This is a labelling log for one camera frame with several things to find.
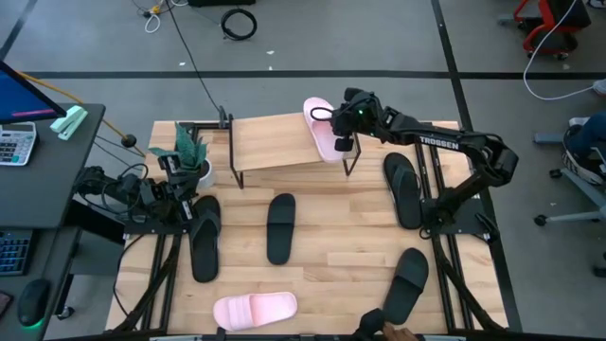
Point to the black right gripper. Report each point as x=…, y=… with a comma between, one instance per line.
x=360, y=118

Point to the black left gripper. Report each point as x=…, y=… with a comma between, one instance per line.
x=182, y=187

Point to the pink slide sandal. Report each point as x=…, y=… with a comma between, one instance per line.
x=322, y=137
x=255, y=310

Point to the black flip flop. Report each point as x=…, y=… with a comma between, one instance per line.
x=204, y=256
x=407, y=199

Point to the black slide sandal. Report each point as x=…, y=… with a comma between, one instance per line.
x=280, y=237
x=407, y=279

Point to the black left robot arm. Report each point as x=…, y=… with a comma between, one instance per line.
x=137, y=192

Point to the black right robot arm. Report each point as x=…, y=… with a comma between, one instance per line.
x=440, y=141

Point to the green plant in white pot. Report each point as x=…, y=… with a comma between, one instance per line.
x=189, y=151

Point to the black round knob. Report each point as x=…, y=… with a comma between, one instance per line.
x=129, y=140

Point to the silver aluminium bar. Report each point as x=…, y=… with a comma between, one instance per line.
x=445, y=338
x=175, y=338

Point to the black desk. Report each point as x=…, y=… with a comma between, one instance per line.
x=42, y=189

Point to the mint green stapler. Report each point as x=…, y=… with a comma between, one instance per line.
x=68, y=122

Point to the black computer mouse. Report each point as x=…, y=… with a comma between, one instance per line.
x=33, y=300

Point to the black keyboard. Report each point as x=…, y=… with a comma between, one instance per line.
x=14, y=253

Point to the black floor box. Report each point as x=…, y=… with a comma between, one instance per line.
x=222, y=3

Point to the grey calculator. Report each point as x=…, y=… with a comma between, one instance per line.
x=16, y=142

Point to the computer monitor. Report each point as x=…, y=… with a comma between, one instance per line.
x=19, y=99

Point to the person's hand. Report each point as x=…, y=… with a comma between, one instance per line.
x=400, y=334

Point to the person's shoe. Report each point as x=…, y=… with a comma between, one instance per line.
x=580, y=166

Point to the person's leg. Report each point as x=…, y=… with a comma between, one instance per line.
x=592, y=132

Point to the red and black chair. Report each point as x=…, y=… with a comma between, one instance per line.
x=568, y=14

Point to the grey office chair base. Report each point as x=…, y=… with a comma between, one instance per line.
x=589, y=192

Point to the white shoe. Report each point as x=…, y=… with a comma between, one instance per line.
x=601, y=87

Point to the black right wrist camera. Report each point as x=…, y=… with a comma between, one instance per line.
x=343, y=144

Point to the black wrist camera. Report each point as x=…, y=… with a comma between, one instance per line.
x=169, y=163
x=343, y=144

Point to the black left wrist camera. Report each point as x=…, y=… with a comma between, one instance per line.
x=169, y=163

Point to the wooden shelf with black frame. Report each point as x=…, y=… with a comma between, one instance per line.
x=270, y=142

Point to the black frame clamp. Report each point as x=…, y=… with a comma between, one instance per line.
x=221, y=333
x=221, y=116

